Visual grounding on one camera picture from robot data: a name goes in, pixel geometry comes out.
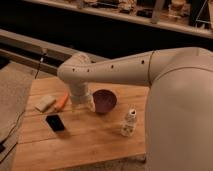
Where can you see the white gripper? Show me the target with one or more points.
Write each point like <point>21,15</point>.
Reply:
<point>81,96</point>

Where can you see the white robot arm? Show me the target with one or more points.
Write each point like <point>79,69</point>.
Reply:
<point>179,107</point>

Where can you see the orange carrot toy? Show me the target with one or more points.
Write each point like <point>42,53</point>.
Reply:
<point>61,102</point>

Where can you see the purple bowl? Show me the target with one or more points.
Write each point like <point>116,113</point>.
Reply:
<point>104,100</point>

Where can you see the black phone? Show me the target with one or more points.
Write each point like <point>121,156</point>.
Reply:
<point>55,122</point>

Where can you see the wooden board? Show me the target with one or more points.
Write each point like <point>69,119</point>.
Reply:
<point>87,137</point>

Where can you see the small clear bottle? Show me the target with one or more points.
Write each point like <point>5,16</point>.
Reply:
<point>129,123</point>

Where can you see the background shelf with clutter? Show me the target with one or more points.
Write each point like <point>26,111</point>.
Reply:
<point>126,11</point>

